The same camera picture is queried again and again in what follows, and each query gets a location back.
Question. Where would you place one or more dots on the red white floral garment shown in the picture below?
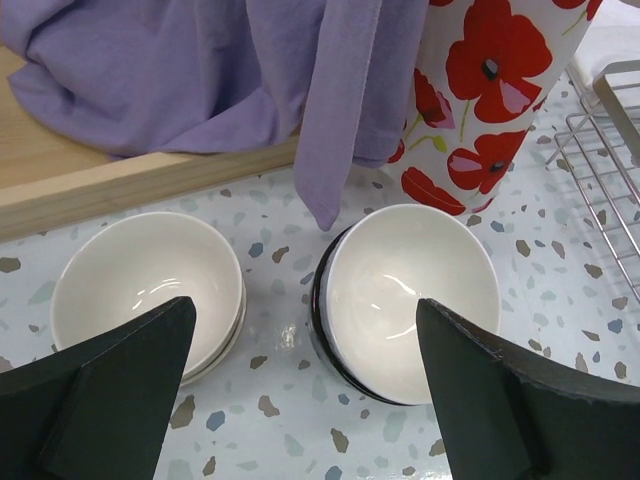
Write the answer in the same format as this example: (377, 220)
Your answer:
(484, 69)

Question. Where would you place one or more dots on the wooden clothes rack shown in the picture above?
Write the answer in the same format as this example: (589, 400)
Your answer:
(48, 181)

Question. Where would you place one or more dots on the purple hanging garment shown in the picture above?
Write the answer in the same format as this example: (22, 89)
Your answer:
(133, 77)

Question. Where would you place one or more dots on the metal wire dish rack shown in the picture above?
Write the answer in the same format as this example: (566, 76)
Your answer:
(599, 148)

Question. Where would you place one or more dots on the folded white cloth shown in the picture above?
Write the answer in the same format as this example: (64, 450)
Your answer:
(613, 36)

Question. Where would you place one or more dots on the beige ceramic bowl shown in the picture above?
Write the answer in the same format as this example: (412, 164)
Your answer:
(139, 263)

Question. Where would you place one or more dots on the white ceramic bowl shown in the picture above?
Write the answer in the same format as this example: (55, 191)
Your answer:
(381, 269)

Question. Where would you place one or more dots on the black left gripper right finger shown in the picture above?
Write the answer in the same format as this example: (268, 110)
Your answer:
(507, 413)

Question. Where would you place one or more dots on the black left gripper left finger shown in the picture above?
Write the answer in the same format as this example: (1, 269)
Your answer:
(99, 409)

